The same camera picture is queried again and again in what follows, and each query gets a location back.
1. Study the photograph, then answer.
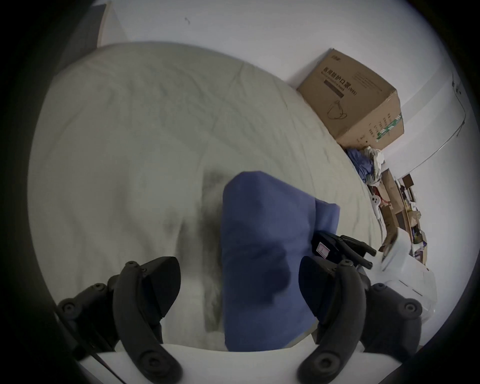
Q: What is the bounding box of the pile of clothes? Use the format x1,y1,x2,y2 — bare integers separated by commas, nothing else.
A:
346,146,387,185

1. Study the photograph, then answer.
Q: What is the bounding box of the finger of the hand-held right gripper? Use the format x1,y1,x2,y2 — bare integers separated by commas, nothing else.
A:
311,231,343,263
338,236,377,269

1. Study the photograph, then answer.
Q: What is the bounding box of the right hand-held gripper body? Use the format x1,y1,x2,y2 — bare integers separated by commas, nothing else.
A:
365,229,438,320

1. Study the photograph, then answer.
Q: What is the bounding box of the bed with pale green sheet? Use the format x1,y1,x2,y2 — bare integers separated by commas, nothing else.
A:
27,41,388,353

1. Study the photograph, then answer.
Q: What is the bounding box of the blue garment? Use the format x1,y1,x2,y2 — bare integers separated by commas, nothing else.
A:
220,171,341,353

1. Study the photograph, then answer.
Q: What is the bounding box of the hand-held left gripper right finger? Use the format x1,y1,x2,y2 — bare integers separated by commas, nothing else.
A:
298,256,423,384

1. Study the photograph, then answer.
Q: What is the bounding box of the large brown cardboard carton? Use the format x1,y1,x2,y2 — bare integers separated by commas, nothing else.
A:
297,48,405,149

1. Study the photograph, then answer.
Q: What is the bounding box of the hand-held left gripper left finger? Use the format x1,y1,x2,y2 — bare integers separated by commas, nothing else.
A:
56,256,184,384

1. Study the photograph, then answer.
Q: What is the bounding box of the thin grey cable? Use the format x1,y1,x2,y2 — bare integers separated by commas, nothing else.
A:
408,74,468,174

